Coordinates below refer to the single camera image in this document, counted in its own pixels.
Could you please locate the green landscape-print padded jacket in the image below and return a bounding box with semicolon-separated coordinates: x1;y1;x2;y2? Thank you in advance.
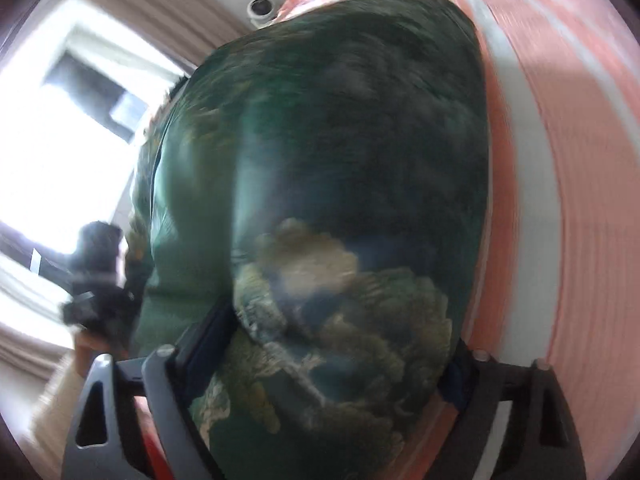
126;0;489;479

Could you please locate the person's left hand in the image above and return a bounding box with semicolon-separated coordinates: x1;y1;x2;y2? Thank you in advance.
74;330;128;378

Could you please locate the pink striped bed sheet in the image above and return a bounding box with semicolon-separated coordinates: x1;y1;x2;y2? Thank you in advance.
279;0;639;479

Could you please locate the beige curtain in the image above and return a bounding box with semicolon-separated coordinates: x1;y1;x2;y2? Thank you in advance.
89;0;250;72

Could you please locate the white round desk fan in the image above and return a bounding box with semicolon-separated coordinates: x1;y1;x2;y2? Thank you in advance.
246;0;278;29

